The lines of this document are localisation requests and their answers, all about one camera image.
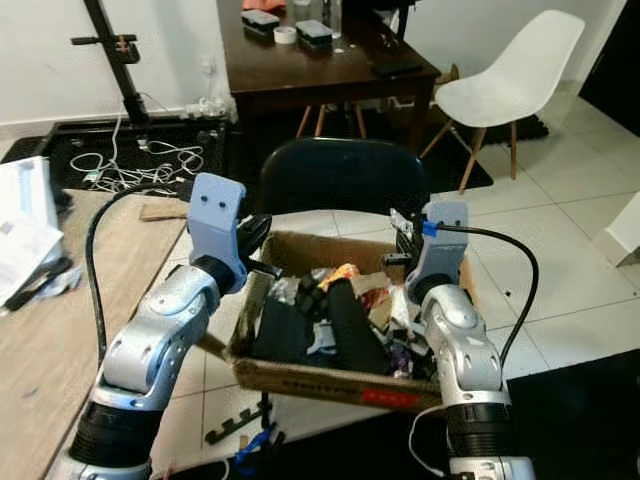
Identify black knobby trash piece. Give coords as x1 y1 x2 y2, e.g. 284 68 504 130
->
294 275 336 322

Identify black cloth trash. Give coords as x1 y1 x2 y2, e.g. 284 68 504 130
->
252 296 323 364

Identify long black bag trash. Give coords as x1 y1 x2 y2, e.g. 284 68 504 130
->
324 278 392 377

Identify brown cardboard trash box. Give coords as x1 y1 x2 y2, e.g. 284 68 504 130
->
224 230 482 413

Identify orange snack wrapper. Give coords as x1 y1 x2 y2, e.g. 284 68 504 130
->
320 262 362 292

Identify black office chair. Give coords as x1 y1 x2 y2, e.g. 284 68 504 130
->
203 137 432 473

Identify small wooden block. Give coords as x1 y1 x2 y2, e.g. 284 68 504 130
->
139 201 190 222

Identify white power strip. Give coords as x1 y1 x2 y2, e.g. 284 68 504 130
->
183 98 228 121

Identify black flat phone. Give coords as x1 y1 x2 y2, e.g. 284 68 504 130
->
371 60 424 80

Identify dark brown wooden table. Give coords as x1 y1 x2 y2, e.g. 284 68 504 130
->
216 0 444 153

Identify white shell chair wooden legs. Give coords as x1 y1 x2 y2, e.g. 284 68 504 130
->
420 9 587 197

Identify black floor mat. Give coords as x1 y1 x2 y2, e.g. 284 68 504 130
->
0 115 229 199

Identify black and silver wrapper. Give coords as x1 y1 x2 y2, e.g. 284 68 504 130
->
5 262 88 313

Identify black case with grey lid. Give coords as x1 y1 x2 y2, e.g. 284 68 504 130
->
241 9 282 36
295 19 336 47

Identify white box on floor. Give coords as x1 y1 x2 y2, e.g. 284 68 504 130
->
594 190 640 268

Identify white printed paper sheet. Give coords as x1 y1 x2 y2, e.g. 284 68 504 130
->
0 222 67 306

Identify black metal stand pole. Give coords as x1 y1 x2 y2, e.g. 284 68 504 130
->
71 0 152 127

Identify white carton box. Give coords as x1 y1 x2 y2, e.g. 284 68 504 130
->
0 155 63 251

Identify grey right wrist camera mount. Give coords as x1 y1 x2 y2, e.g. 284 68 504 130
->
418 199 473 291

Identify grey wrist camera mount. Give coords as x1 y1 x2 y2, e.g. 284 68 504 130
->
418 199 473 291
187 171 250 265

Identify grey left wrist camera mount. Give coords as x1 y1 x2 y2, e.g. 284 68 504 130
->
187 171 250 265

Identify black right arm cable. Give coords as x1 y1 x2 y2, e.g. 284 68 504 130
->
422 218 540 373

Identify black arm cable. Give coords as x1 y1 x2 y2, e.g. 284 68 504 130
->
422 218 540 373
86 180 193 363

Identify white tangled floor cables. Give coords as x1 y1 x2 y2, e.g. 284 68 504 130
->
71 95 207 193

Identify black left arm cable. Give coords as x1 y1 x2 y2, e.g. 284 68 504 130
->
86 180 193 363

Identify thin white cable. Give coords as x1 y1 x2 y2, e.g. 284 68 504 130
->
407 404 453 478

